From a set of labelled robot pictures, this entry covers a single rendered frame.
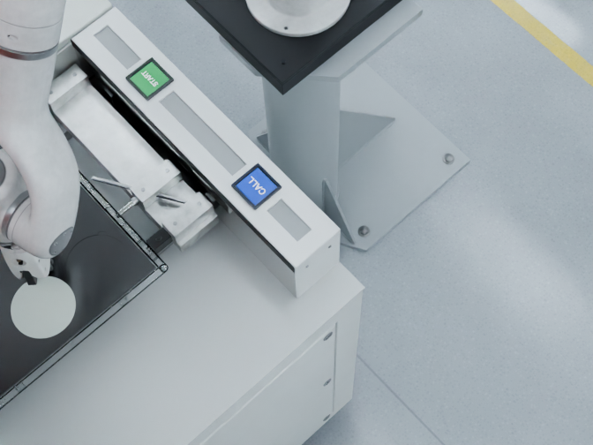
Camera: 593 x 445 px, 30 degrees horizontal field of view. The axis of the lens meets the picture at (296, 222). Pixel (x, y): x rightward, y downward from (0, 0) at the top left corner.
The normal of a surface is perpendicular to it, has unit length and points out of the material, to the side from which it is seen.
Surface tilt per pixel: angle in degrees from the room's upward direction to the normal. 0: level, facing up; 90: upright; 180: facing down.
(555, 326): 0
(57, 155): 54
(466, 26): 0
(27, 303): 1
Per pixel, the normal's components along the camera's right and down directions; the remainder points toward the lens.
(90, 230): -0.02, -0.39
